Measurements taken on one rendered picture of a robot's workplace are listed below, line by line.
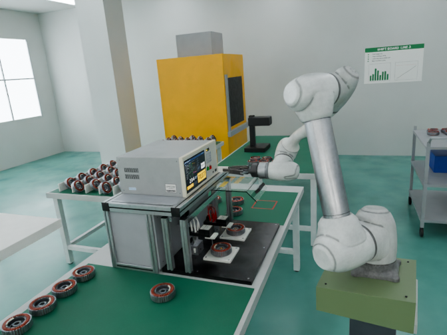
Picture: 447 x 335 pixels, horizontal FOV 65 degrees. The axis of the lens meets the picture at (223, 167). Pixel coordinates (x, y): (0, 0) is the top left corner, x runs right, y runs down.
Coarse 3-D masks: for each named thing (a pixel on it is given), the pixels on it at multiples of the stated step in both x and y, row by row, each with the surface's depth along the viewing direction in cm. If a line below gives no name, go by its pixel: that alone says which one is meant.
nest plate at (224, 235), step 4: (248, 228) 213; (224, 232) 210; (248, 232) 207; (220, 236) 205; (224, 236) 205; (228, 236) 204; (232, 236) 204; (236, 236) 204; (240, 236) 203; (244, 236) 203; (236, 240) 201; (240, 240) 200; (244, 240) 199
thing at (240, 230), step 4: (236, 224) 211; (240, 224) 210; (228, 228) 206; (232, 228) 210; (236, 228) 209; (240, 228) 206; (244, 228) 205; (228, 232) 204; (232, 232) 203; (236, 232) 202; (240, 232) 203; (244, 232) 205
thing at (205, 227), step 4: (196, 228) 190; (200, 228) 185; (204, 228) 185; (208, 228) 184; (212, 228) 186; (192, 232) 186; (200, 232) 184; (204, 232) 183; (208, 232) 182; (212, 232) 186; (192, 236) 187; (196, 236) 185; (200, 236) 184; (204, 236) 183; (208, 236) 182; (212, 236) 184; (216, 236) 185; (196, 240) 190
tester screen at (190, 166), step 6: (198, 156) 187; (186, 162) 174; (192, 162) 180; (198, 162) 187; (186, 168) 174; (192, 168) 181; (204, 168) 195; (186, 174) 174; (192, 174) 181; (186, 180) 174
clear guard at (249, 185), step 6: (222, 180) 215; (228, 180) 214; (234, 180) 213; (240, 180) 212; (246, 180) 211; (252, 180) 210; (258, 180) 212; (216, 186) 204; (228, 186) 203; (234, 186) 202; (240, 186) 201; (246, 186) 200; (252, 186) 201; (258, 186) 206; (264, 186) 212; (246, 192) 192; (252, 192) 196; (252, 198) 192; (258, 198) 195
